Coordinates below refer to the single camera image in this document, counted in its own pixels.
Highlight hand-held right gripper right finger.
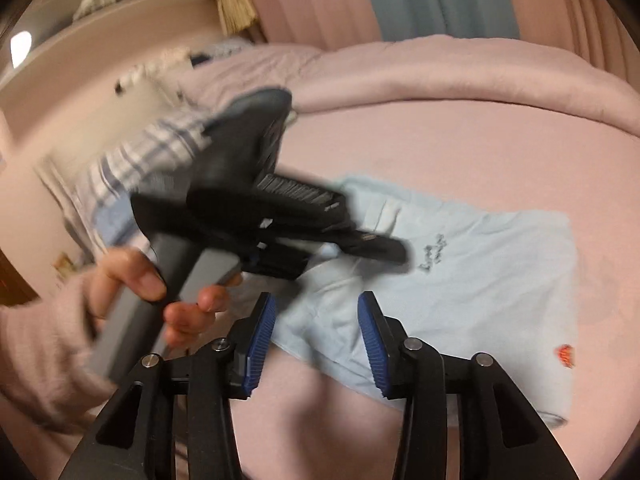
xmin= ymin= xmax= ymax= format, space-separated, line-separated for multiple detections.
xmin=356 ymin=290 xmax=581 ymax=480

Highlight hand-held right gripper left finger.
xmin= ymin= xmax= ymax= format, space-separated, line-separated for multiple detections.
xmin=59 ymin=291 xmax=277 ymax=480

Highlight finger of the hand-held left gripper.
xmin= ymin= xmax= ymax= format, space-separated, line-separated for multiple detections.
xmin=345 ymin=227 xmax=410 ymax=265
xmin=239 ymin=247 xmax=313 ymax=282

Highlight light blue strawberry print pants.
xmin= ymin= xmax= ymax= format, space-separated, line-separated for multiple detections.
xmin=272 ymin=175 xmax=582 ymax=429

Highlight person's left forearm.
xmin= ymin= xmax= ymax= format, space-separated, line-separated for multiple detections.
xmin=0 ymin=272 xmax=119 ymax=433

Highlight person's left hand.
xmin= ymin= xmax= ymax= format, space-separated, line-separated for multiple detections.
xmin=92 ymin=247 xmax=232 ymax=351

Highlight plaid pillow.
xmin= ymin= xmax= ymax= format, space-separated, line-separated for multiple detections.
xmin=75 ymin=109 xmax=217 ymax=241

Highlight folded light blue jeans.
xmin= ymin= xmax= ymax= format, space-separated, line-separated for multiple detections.
xmin=94 ymin=205 xmax=138 ymax=241

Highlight folded dark blue jeans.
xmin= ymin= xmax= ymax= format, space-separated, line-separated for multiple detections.
xmin=216 ymin=87 xmax=294 ymax=123

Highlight white plush toy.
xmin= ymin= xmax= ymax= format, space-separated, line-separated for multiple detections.
xmin=114 ymin=47 xmax=192 ymax=97

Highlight blue checked cloth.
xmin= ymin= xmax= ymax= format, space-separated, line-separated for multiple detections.
xmin=192 ymin=37 xmax=252 ymax=67

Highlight pink duvet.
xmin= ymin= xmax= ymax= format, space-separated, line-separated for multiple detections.
xmin=180 ymin=35 xmax=640 ymax=139

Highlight yellow pleated cloth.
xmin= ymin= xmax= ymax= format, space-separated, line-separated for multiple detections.
xmin=215 ymin=0 xmax=262 ymax=36

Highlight pink curtain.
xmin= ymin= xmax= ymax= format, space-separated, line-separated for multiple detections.
xmin=230 ymin=0 xmax=382 ymax=56
xmin=514 ymin=0 xmax=640 ymax=82

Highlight glowing white lamp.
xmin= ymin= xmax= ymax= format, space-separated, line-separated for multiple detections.
xmin=10 ymin=30 xmax=34 ymax=69

